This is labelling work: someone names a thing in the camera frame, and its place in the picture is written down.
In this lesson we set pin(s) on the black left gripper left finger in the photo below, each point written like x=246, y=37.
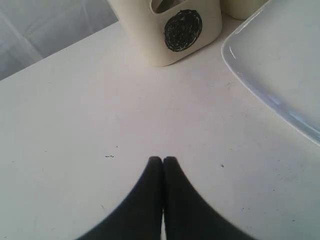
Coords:
x=139, y=216

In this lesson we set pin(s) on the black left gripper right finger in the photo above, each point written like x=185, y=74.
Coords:
x=187, y=216

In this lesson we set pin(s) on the white square plate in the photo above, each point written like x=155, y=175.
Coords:
x=275, y=54

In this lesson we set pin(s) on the steel mug with solid handle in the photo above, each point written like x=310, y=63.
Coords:
x=160, y=6

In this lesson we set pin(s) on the cream bin with circle mark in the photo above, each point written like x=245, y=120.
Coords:
x=165, y=38

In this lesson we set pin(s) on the cream bin with triangle mark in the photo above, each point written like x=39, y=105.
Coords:
x=241, y=9

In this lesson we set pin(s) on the white backdrop curtain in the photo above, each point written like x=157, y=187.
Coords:
x=31, y=30

